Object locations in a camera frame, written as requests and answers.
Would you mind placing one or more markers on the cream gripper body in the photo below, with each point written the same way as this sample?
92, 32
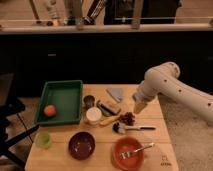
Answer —
139, 106

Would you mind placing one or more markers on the grey-blue towel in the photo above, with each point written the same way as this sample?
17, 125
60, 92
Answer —
116, 93

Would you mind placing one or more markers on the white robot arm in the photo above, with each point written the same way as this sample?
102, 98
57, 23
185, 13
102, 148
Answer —
164, 79

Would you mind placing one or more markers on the orange bowl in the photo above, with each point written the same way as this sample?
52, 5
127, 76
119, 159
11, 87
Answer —
123, 145

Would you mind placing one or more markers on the purple bowl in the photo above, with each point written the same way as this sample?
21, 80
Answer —
81, 145

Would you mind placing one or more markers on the dark grape bunch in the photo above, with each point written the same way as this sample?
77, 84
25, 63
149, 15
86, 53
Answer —
128, 119

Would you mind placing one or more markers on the wooden block eraser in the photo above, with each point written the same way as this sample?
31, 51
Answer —
111, 107

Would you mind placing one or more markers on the green vegetable toy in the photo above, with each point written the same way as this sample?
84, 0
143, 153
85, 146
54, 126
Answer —
104, 111

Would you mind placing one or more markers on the yellow banana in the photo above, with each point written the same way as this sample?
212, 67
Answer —
108, 120

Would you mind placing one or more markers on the silver fork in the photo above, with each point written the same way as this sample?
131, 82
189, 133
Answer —
136, 151

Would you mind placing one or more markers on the small metal cup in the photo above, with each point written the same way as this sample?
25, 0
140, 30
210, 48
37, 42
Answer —
89, 101

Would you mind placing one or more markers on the green plastic tray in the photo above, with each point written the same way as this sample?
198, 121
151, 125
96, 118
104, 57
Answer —
66, 96

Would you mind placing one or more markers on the orange fruit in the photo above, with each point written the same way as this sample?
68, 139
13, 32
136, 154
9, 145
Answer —
50, 111

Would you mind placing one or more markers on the light green cup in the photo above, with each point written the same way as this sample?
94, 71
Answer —
43, 140

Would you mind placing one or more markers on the black chair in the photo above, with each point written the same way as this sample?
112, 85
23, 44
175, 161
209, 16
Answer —
10, 105

